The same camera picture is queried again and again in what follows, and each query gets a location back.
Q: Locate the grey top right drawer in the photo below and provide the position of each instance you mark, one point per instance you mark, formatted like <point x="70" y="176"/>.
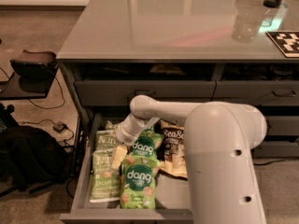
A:
<point x="265" y="93"/>

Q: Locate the black bag on floor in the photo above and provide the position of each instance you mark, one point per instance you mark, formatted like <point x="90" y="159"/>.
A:
<point x="31" y="155"/>

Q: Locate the black power adapter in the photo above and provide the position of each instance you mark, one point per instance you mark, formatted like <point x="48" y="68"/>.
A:
<point x="59" y="126"/>

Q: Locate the grey counter cabinet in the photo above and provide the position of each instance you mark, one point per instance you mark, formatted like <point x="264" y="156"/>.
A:
<point x="202" y="40"/>

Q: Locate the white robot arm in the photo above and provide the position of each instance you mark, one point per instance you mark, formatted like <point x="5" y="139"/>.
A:
<point x="218" y="139"/>

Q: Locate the grey middle right drawer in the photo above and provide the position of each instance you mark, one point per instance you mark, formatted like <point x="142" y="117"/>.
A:
<point x="283" y="125"/>

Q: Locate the green kettle chip bag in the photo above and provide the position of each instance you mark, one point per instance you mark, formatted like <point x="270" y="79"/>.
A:
<point x="110" y="126"/>
<point x="104" y="138"/>

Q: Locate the front green Dang chip bag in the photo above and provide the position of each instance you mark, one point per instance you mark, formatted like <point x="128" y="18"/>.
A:
<point x="138" y="182"/>

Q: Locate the open grey middle drawer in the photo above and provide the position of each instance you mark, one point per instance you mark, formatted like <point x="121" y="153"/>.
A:
<point x="173" y="200"/>

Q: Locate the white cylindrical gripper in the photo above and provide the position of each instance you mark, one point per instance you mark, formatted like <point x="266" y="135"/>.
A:
<point x="123" y="136"/>

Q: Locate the middle green Dang chip bag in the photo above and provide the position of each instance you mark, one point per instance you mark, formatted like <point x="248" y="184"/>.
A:
<point x="147" y="145"/>

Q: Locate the rear green Kettle chip bag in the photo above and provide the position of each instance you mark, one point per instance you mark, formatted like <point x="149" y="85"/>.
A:
<point x="110" y="126"/>

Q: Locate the grey top left drawer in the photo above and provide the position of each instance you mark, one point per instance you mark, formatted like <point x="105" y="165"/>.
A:
<point x="120" y="92"/>

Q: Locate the brown sea salt chip bag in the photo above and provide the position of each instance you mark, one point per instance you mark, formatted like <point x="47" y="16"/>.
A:
<point x="174" y="159"/>

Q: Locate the green dang chip bag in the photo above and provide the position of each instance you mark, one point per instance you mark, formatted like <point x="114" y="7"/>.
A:
<point x="147" y="145"/>
<point x="138" y="182"/>

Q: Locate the green jalapeno chip bag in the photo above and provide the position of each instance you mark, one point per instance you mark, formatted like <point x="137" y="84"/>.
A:
<point x="106" y="184"/>

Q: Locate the checkered fiducial marker board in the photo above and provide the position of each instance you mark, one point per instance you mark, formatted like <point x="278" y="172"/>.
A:
<point x="286" y="41"/>

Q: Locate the middle green Kettle chip bag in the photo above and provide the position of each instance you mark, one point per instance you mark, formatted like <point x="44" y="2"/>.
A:
<point x="104" y="138"/>

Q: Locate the grey bottom right drawer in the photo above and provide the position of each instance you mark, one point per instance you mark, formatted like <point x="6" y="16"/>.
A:
<point x="276" y="149"/>

